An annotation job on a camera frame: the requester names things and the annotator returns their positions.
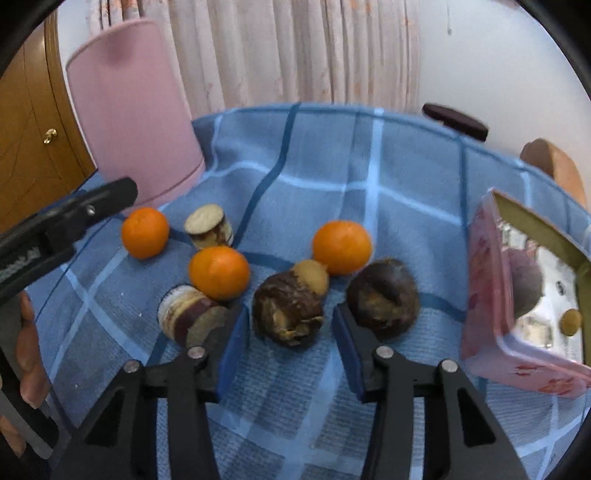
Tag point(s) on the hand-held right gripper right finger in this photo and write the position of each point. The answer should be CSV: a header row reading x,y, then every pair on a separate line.
x,y
348,350

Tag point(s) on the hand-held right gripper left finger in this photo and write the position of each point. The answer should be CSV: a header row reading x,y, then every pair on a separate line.
x,y
235,341

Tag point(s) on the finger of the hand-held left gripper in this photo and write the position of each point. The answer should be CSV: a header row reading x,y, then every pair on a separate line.
x,y
78,214

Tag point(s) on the brown taro root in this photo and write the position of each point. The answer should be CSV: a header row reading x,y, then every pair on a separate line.
x,y
526,286
286,307
383,297

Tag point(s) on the orange mandarin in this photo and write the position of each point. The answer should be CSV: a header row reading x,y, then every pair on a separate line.
x,y
145,232
219,272
341,247

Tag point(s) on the pink tin box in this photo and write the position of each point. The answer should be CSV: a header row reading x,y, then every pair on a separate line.
x,y
485,300

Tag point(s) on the person's left hand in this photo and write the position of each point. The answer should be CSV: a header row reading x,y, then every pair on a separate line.
x,y
32,355

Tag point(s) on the small yellow fruit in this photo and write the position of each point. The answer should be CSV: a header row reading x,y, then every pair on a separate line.
x,y
571,321
314,277

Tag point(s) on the wooden cabinet door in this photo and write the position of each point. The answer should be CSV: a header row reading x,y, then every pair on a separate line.
x,y
27,138

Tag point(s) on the pink cylindrical container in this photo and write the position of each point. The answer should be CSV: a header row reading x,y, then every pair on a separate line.
x,y
134,115

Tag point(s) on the blue plaid blanket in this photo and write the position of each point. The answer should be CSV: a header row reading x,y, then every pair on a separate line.
x,y
323,161

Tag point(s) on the round dark stool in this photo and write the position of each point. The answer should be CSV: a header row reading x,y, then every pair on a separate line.
x,y
455,121

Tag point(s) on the pale floral curtain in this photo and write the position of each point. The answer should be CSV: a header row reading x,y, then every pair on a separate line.
x,y
277,46

